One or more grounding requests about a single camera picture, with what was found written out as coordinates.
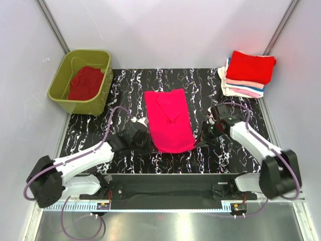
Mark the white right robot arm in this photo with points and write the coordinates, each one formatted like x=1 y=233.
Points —
x=279 y=175

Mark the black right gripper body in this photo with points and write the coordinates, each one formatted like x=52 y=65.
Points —
x=212 y=131

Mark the aluminium extrusion rail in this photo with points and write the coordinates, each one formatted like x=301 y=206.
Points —
x=291 y=196

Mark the bright pink t-shirt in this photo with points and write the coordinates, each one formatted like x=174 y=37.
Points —
x=169 y=121

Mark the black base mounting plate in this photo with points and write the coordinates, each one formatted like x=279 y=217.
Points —
x=173 y=189

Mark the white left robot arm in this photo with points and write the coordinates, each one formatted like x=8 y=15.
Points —
x=52 y=180

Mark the dark red crumpled shirt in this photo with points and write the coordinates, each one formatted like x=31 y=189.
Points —
x=86 y=84

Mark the left orange connector box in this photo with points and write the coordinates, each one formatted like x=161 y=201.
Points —
x=103 y=206

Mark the right corner aluminium post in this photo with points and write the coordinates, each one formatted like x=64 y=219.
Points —
x=293 y=5

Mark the orange connector box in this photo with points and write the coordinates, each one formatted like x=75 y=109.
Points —
x=239 y=207
x=103 y=206

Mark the olive green plastic bin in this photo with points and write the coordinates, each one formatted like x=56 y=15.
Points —
x=71 y=64

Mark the red folded t-shirt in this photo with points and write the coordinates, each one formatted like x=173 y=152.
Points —
x=250 y=68

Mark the right orange connector box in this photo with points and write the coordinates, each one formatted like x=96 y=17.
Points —
x=239 y=207

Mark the corner aluminium post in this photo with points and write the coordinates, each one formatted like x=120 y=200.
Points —
x=53 y=25
x=293 y=5

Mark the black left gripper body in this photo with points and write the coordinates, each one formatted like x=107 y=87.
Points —
x=143 y=142

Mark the white slotted cable duct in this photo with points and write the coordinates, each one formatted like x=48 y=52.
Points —
x=82 y=206

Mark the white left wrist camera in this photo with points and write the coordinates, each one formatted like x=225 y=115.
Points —
x=143 y=120

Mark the left corner aluminium post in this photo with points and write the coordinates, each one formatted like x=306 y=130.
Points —
x=53 y=25

